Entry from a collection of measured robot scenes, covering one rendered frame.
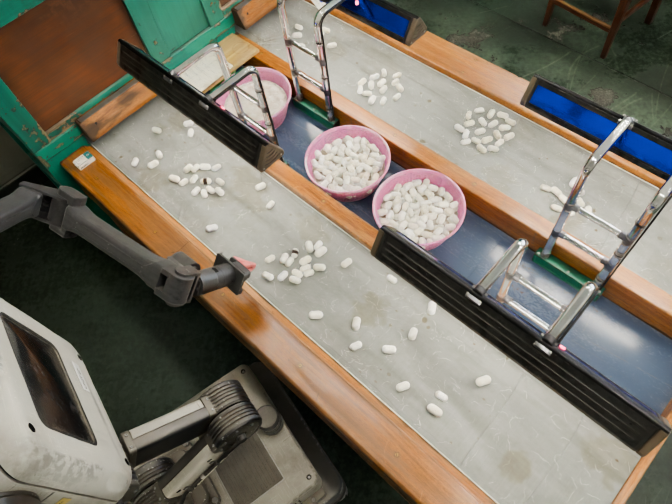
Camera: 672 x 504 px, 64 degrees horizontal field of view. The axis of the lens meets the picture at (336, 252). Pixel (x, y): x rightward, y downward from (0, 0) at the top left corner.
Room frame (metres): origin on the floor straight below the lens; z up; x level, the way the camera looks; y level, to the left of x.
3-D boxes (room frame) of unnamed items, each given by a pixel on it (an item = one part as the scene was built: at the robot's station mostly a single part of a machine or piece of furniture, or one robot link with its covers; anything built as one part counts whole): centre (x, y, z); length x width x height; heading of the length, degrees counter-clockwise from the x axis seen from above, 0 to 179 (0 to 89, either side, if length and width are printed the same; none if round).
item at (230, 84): (1.16, 0.23, 0.90); 0.20 x 0.19 x 0.45; 37
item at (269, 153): (1.12, 0.30, 1.08); 0.62 x 0.08 x 0.07; 37
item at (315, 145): (1.07, -0.09, 0.72); 0.27 x 0.27 x 0.10
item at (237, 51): (1.60, 0.31, 0.77); 0.33 x 0.15 x 0.01; 127
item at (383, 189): (0.85, -0.26, 0.72); 0.27 x 0.27 x 0.10
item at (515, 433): (0.73, 0.08, 0.73); 1.81 x 0.30 x 0.02; 37
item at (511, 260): (0.39, -0.36, 0.90); 0.20 x 0.19 x 0.45; 37
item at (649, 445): (0.35, -0.29, 1.08); 0.62 x 0.08 x 0.07; 37
